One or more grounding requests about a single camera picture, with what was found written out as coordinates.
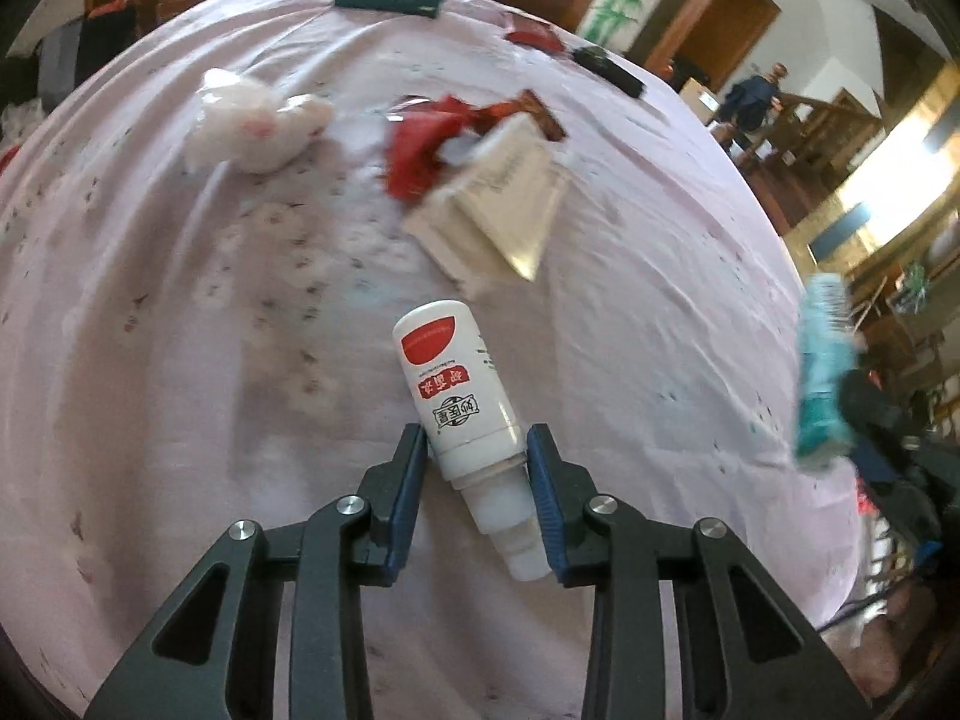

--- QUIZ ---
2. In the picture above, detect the black massage gun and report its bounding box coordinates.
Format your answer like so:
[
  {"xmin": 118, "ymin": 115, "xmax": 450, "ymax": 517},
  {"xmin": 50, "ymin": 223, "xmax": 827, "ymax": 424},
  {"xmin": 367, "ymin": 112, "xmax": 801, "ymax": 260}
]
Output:
[{"xmin": 571, "ymin": 45, "xmax": 647, "ymax": 98}]

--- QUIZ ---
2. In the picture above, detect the white bottle with red label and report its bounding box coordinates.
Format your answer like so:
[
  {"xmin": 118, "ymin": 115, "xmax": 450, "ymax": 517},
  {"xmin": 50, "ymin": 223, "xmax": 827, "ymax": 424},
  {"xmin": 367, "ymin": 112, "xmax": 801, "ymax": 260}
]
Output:
[{"xmin": 392, "ymin": 300, "xmax": 552, "ymax": 582}]

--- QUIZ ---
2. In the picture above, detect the dark red flat packet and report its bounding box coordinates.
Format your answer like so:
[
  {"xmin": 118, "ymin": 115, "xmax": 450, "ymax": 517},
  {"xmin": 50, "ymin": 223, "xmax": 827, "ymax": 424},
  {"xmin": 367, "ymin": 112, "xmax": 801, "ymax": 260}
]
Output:
[{"xmin": 504, "ymin": 11, "xmax": 567, "ymax": 53}]

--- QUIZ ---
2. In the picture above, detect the pink floral tablecloth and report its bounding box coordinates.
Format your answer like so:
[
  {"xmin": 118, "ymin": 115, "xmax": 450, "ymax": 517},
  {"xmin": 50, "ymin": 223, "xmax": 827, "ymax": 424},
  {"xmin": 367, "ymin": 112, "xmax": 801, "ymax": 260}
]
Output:
[{"xmin": 0, "ymin": 0, "xmax": 863, "ymax": 720}]

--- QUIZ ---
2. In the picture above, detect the dark jacket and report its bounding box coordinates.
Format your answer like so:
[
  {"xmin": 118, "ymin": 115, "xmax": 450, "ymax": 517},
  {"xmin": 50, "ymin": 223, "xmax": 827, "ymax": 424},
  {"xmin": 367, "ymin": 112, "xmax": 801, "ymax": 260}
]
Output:
[{"xmin": 720, "ymin": 75, "xmax": 781, "ymax": 136}]

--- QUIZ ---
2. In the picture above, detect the gold and black pillar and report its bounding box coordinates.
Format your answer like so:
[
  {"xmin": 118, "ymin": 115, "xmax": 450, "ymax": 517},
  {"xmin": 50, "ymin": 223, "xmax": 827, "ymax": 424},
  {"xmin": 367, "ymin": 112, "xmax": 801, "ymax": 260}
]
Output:
[{"xmin": 787, "ymin": 52, "xmax": 960, "ymax": 275}]

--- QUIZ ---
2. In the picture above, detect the cardboard box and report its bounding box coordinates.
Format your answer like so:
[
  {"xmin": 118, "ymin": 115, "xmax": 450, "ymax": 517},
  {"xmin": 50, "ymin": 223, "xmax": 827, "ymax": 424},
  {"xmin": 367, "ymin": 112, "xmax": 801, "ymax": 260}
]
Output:
[{"xmin": 679, "ymin": 79, "xmax": 725, "ymax": 125}]

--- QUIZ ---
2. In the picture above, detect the crumpled white wrapper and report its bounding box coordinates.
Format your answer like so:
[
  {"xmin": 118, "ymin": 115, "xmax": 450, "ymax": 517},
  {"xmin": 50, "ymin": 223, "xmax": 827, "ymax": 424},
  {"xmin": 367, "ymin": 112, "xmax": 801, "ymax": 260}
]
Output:
[{"xmin": 184, "ymin": 67, "xmax": 335, "ymax": 175}]

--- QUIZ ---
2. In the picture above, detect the white flat packet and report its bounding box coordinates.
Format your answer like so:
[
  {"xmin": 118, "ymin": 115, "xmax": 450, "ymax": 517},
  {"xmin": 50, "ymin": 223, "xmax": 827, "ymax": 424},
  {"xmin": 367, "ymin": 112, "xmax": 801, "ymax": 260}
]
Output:
[{"xmin": 450, "ymin": 118, "xmax": 572, "ymax": 282}]

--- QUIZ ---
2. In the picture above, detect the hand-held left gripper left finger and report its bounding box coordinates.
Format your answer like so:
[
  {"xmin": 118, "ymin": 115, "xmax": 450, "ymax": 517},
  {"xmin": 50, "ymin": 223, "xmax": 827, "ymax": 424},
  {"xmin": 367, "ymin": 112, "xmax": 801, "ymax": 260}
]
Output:
[{"xmin": 84, "ymin": 424, "xmax": 430, "ymax": 720}]

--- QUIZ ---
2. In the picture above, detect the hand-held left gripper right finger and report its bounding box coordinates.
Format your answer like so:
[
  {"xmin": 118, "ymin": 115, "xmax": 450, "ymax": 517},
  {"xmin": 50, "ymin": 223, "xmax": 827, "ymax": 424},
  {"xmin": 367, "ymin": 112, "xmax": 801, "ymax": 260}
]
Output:
[{"xmin": 525, "ymin": 424, "xmax": 875, "ymax": 720}]

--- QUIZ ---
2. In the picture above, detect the wooden staircase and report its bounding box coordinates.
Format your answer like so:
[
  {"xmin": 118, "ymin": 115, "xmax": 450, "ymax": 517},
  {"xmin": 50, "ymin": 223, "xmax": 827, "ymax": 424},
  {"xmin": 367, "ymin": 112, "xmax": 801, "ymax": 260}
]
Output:
[{"xmin": 712, "ymin": 64, "xmax": 886, "ymax": 233}]

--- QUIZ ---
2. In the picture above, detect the crumpled red wrapper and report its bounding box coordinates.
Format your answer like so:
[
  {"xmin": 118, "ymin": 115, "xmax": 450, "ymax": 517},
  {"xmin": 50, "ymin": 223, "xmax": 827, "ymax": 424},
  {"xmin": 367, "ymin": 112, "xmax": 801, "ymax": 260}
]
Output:
[{"xmin": 385, "ymin": 88, "xmax": 565, "ymax": 203}]

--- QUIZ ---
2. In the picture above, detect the brown wooden door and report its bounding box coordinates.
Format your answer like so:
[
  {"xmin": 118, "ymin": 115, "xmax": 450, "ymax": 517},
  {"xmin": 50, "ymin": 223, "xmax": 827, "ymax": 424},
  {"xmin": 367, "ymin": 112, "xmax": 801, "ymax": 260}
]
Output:
[{"xmin": 671, "ymin": 0, "xmax": 781, "ymax": 91}]

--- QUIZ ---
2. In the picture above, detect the teal plastic packet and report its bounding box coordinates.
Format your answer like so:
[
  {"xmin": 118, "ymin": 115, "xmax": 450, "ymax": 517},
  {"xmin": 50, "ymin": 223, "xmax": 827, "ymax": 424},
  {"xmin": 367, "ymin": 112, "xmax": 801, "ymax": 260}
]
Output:
[{"xmin": 793, "ymin": 274, "xmax": 863, "ymax": 470}]

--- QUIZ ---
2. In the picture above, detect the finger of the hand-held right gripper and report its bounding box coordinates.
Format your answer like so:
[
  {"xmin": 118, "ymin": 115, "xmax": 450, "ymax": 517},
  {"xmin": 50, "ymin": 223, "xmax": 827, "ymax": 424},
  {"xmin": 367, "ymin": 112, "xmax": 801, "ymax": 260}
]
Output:
[{"xmin": 838, "ymin": 371, "xmax": 923, "ymax": 466}]

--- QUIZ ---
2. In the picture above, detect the silver foil packet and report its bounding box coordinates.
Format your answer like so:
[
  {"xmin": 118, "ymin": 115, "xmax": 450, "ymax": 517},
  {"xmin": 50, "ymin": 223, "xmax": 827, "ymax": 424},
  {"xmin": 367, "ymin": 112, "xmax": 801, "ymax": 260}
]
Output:
[{"xmin": 401, "ymin": 187, "xmax": 511, "ymax": 299}]

